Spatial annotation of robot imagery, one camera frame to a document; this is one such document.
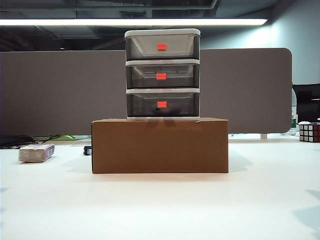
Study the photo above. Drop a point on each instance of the rubik's cube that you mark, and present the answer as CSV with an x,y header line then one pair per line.
x,y
310,132

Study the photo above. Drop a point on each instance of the bright green object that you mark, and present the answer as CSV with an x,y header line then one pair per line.
x,y
66,137

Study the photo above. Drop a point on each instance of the flat black bag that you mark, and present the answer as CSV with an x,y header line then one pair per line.
x,y
12,139

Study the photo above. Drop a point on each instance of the clear tape roll black dispenser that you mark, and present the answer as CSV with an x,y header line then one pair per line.
x,y
88,150

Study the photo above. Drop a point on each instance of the grey desk partition panel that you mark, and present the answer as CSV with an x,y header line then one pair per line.
x,y
62,95

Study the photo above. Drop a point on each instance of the white purple eraser block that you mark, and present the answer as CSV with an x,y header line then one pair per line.
x,y
35,152

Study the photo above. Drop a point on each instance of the brown cardboard box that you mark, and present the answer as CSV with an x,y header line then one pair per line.
x,y
160,147

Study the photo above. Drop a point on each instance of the white plastic drawer cabinet frame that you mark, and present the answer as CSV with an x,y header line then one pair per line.
x,y
162,32

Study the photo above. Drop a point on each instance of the long ceiling light strip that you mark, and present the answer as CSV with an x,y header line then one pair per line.
x,y
125,22

